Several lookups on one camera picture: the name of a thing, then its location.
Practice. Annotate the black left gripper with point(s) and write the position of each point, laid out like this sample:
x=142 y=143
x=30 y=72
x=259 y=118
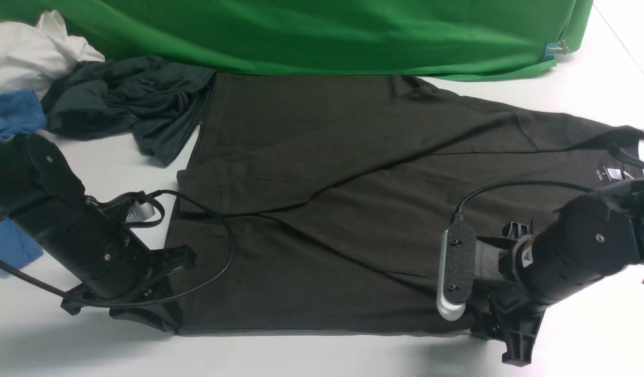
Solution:
x=119 y=267

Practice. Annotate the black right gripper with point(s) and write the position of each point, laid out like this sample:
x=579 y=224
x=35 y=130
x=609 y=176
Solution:
x=510 y=272

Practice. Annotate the gray long-sleeved shirt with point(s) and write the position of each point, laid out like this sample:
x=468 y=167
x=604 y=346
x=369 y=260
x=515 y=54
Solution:
x=337 y=190

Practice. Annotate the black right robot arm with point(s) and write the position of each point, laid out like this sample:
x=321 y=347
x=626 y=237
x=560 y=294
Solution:
x=595 y=236

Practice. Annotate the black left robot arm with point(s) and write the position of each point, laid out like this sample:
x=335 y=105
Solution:
x=95 y=242

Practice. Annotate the dark teal crumpled garment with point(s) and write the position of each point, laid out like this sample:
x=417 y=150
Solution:
x=159 y=102

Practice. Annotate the blue garment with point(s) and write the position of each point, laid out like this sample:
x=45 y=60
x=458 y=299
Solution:
x=20 y=113

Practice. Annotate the white crumpled garment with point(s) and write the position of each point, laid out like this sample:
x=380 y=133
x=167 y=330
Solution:
x=33 y=57

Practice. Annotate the blue binder clip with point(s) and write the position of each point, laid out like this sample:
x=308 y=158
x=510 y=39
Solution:
x=554 y=50

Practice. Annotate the green backdrop cloth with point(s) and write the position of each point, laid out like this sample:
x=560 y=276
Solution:
x=467 y=41

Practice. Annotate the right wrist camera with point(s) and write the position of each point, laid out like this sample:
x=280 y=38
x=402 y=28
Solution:
x=456 y=269

